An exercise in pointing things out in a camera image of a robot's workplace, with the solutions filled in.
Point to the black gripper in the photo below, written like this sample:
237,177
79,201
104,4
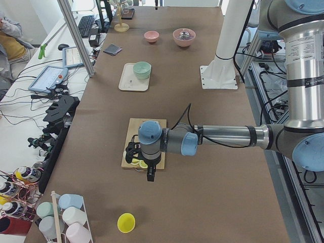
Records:
151,165

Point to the small pink bowl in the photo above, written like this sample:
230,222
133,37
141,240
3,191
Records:
151,36

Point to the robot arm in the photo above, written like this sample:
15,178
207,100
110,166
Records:
300,138

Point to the top green bowl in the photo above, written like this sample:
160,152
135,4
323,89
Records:
142,68

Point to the large pink ice bowl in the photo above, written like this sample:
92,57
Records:
183,43

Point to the lemon slice toy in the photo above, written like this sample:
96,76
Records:
135,162

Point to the lemon half toy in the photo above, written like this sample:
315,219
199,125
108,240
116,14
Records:
142,164

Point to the white rabbit print tray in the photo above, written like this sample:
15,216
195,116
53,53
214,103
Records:
129,82

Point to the black tool holder rack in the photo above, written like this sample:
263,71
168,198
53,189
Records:
59,117

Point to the cup rack with cups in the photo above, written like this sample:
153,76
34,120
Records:
64,219

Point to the grey folded cloth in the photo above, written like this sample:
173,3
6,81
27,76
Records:
112,50

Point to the blue teach pendant tablet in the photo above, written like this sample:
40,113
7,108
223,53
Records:
48,79

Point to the wooden mug tree stand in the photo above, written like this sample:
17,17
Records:
120,27

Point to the metal ice scoop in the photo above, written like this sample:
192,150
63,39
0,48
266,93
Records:
185,36

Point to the black tray on table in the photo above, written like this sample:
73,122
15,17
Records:
127,14

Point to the black keyboard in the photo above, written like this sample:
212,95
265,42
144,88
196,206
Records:
85,25

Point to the seated person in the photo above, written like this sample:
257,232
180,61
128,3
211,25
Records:
15,52

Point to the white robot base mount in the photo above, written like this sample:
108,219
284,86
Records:
220,73

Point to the aluminium frame post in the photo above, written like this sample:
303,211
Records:
72,26

